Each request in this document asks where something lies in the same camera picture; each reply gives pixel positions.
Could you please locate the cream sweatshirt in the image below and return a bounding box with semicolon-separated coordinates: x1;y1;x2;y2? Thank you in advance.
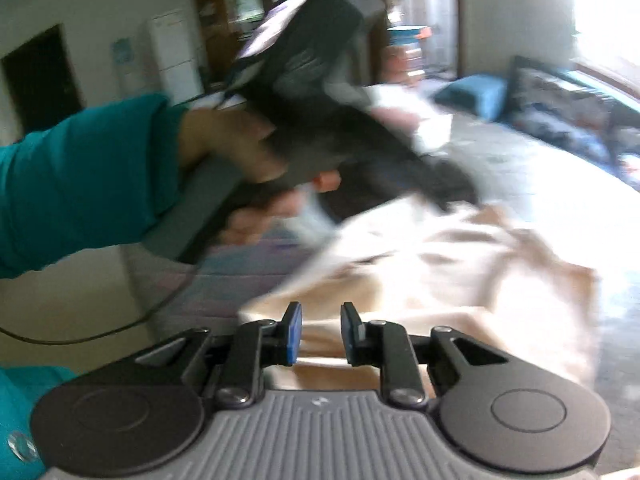
240;197;599;390

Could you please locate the blue sofa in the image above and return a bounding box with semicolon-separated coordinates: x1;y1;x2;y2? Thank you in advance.
433;55;639;190

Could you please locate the dark wooden cabinet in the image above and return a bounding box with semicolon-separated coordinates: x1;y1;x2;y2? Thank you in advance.
194;0;278;90

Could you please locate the tissue box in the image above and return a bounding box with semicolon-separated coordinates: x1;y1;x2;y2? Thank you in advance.
364;84;452;155

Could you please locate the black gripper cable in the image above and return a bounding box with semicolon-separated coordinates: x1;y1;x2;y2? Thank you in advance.
0;259;202;346

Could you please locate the person left hand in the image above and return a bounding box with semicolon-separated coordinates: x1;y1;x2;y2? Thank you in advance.
177;106;346;246

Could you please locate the left butterfly pillow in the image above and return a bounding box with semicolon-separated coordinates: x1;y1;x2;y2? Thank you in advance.
508;67;614;166

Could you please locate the teal left sleeve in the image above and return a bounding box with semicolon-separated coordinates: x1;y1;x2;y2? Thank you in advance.
1;93;186;278

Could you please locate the white refrigerator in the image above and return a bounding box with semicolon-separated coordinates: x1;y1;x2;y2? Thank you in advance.
148;10;204;104

